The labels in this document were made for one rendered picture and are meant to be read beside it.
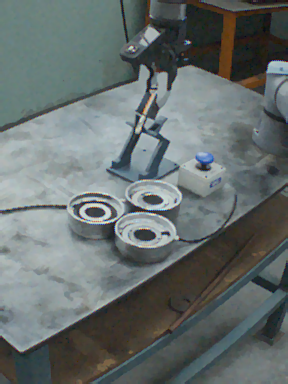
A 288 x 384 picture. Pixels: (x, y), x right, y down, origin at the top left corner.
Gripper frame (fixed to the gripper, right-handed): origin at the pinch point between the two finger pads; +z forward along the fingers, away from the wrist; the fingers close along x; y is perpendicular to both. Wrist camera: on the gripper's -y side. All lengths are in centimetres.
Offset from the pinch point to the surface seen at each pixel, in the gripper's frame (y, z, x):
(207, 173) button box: 1.3, 11.4, -14.6
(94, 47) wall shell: 142, 56, 142
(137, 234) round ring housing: -22.0, 14.2, -15.5
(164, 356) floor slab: 23, 96, 1
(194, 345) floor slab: 34, 96, -4
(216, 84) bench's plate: 56, 16, 17
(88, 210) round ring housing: -23.2, 13.8, -4.8
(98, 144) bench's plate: 0.7, 15.9, 13.8
